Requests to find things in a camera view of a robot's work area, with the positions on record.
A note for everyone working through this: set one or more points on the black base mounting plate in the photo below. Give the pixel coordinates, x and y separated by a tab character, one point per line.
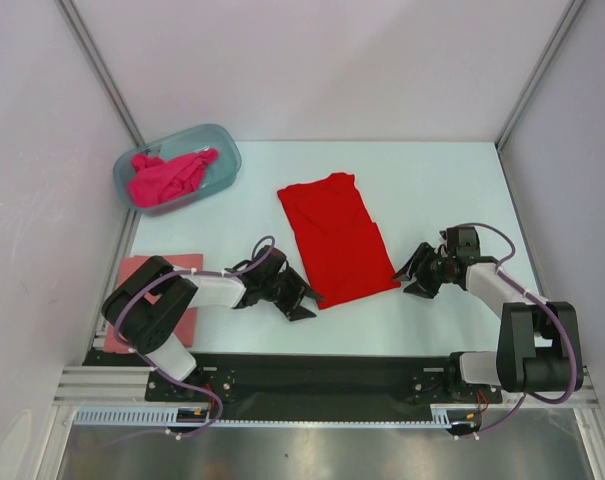
314	388

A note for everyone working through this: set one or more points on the magenta crumpled t-shirt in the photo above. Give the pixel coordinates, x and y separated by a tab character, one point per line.
157	181

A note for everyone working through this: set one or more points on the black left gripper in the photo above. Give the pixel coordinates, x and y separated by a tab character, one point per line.
297	288

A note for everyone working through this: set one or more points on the red t-shirt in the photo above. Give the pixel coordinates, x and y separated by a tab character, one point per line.
341	246

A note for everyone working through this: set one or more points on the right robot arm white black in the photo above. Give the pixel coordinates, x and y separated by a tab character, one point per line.
538	349

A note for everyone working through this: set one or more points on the teal plastic basin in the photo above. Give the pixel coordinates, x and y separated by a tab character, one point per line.
220	175

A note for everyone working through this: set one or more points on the white slotted cable duct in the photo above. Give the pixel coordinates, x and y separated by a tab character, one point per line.
141	416

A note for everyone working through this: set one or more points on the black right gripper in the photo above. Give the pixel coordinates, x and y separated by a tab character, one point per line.
431	288

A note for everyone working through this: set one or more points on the aluminium frame rail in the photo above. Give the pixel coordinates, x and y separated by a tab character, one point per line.
92	385

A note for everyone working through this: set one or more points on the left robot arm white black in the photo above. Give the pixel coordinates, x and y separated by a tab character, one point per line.
146	308

